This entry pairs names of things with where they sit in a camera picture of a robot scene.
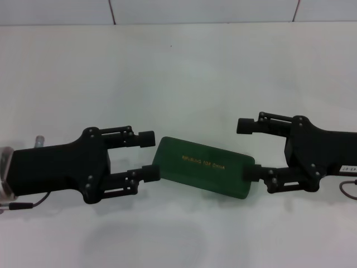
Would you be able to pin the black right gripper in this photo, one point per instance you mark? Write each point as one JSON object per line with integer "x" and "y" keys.
{"x": 320, "y": 150}

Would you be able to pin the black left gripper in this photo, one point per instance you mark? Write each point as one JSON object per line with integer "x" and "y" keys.
{"x": 55, "y": 170}

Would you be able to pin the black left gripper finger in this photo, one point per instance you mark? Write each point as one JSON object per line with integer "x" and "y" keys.
{"x": 146, "y": 139}
{"x": 150, "y": 173}

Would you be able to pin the green glasses case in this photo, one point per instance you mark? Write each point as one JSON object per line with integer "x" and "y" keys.
{"x": 200, "y": 167}

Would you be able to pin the silver connector stub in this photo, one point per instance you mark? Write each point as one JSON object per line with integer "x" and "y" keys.
{"x": 39, "y": 140}

